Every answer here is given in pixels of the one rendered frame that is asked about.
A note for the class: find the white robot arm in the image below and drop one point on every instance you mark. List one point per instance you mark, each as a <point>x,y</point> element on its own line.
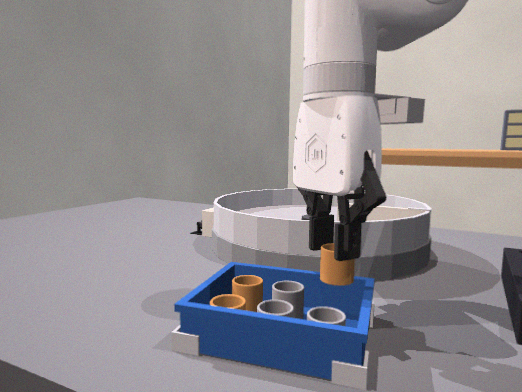
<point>342,38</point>

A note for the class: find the grey metal bushing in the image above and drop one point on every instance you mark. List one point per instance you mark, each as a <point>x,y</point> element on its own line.
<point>296,298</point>
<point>276,306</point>
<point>327,315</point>

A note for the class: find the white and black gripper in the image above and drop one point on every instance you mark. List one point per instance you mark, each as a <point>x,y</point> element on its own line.
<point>338,134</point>

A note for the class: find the bronze bushing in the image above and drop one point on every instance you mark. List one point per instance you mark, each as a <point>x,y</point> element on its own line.
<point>333,272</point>
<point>253,294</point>
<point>229,300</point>

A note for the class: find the blue open-top crate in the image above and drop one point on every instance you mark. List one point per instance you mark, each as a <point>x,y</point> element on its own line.
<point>290,344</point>

